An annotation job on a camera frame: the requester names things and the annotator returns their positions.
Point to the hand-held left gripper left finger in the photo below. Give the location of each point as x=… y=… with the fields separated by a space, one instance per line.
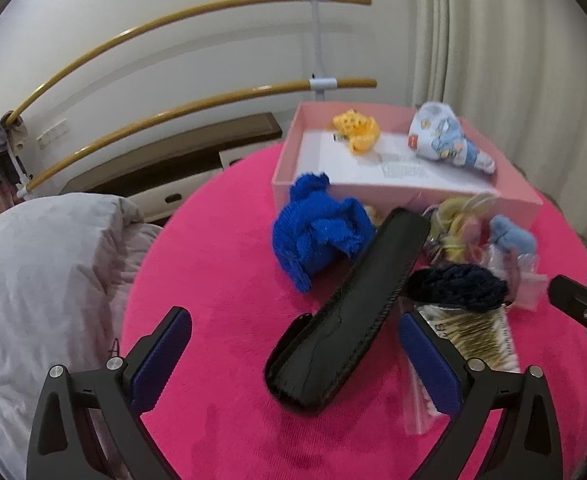
x=161 y=360

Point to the clear plastic bag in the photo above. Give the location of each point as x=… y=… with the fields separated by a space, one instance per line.
x=523 y=285

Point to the black zip case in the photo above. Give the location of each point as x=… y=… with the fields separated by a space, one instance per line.
x=348 y=320

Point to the white paper sheet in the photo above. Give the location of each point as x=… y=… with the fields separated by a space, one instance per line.
x=343 y=160

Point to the white cabinet with brown top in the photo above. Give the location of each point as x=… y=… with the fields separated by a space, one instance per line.
x=173 y=150

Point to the cream curtain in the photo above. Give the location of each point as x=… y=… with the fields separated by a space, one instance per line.
x=498 y=60

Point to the bag of cotton swabs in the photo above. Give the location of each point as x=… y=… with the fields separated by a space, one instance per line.
x=478 y=335

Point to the white barre stand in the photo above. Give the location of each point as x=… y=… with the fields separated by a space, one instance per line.
x=318 y=40
x=23 y=188

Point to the blue knitted hat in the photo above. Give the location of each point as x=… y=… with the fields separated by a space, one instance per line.
x=313 y=240

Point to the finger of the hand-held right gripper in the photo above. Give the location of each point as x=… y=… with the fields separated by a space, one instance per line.
x=581 y=310

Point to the navy knitted scrunchie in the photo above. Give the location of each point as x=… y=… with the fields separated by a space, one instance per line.
x=453 y=285

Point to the yellow organza pouch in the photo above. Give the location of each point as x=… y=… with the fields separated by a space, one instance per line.
x=443 y=212

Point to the pink box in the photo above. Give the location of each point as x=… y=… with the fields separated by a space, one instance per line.
x=363 y=195

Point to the yellow scrunchie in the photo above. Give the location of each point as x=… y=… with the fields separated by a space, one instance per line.
x=356 y=127

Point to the white quilted duvet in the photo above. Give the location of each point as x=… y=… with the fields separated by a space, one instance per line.
x=38 y=285

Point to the light blue patterned sock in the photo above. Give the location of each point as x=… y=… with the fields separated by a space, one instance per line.
x=443 y=135

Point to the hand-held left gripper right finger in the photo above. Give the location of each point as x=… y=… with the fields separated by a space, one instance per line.
x=431 y=365

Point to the white wall switch panel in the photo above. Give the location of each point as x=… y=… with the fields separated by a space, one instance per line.
x=52 y=132

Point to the light blue soft cloth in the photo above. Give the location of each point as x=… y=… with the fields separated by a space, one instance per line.
x=511 y=237

